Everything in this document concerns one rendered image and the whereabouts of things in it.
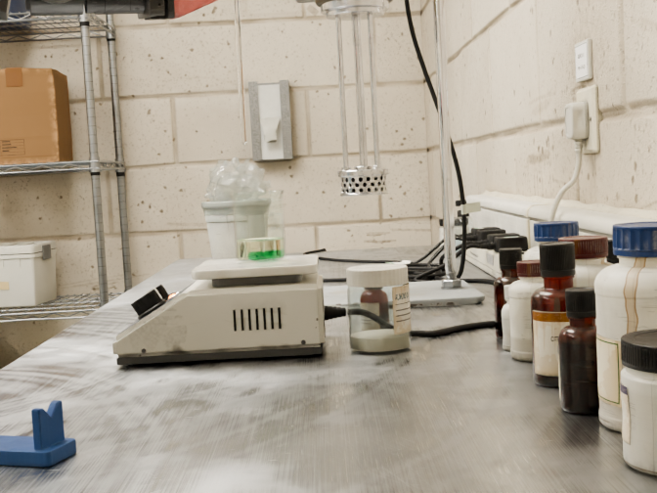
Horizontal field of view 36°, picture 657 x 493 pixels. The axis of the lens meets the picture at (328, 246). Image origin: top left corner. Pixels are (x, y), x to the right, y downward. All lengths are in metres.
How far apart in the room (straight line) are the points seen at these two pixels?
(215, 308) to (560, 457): 0.43
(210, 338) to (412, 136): 2.47
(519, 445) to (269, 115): 2.72
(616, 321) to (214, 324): 0.43
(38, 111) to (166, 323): 2.20
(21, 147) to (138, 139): 0.46
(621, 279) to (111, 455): 0.34
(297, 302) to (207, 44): 2.51
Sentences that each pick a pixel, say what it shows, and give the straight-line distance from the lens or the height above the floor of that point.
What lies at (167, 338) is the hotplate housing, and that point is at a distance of 0.96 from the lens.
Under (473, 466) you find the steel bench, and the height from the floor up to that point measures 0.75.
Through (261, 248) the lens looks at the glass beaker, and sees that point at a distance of 0.98.
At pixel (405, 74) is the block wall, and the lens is 3.39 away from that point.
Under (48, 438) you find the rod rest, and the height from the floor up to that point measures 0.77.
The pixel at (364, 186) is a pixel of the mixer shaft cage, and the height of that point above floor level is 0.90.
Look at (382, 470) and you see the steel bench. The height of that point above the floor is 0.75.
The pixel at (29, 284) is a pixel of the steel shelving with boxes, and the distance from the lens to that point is 3.18.
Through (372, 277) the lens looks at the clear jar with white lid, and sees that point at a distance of 0.94.
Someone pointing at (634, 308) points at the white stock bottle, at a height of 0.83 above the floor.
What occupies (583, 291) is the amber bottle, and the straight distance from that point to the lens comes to 0.71.
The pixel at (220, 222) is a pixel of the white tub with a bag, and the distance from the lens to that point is 2.01.
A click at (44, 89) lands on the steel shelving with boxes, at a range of 3.13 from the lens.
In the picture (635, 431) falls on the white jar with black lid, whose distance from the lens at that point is 0.59.
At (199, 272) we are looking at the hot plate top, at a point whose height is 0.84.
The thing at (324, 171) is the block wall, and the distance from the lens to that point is 3.36.
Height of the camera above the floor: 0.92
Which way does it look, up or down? 4 degrees down
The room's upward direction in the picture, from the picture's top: 3 degrees counter-clockwise
